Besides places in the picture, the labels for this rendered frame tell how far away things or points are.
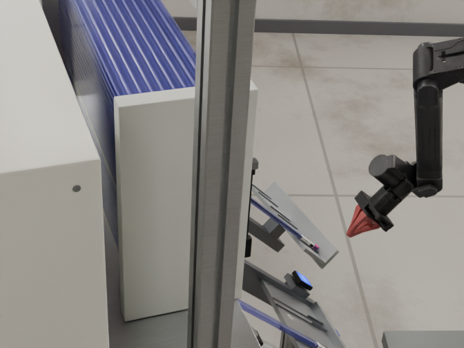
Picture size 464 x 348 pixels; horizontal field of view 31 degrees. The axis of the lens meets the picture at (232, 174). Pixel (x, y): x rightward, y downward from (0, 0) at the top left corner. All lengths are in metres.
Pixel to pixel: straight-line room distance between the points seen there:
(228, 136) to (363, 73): 3.96
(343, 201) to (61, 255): 2.89
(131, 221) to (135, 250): 0.05
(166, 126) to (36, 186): 0.19
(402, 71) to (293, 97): 0.73
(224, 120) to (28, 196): 0.20
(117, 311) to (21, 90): 0.34
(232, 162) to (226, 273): 0.14
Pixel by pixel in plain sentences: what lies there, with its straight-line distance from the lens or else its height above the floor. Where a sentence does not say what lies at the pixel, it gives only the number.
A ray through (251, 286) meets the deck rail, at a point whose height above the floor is 0.83.
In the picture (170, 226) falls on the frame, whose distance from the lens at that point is 1.01.
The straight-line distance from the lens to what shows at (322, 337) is 2.00.
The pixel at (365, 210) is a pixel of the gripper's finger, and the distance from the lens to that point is 1.99.
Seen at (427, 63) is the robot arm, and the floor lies 1.45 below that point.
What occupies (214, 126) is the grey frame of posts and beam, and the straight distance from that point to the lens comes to 0.76.
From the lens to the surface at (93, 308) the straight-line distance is 0.92.
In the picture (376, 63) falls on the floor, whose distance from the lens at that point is 4.86.
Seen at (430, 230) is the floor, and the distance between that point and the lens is 3.61.
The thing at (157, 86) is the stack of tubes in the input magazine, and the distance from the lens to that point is 1.04.
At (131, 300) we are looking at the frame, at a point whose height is 1.43.
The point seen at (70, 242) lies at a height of 1.63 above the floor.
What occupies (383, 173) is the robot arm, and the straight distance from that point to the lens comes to 1.92.
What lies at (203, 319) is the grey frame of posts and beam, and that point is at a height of 1.52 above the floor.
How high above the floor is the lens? 2.17
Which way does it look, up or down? 35 degrees down
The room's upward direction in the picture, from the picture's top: 4 degrees clockwise
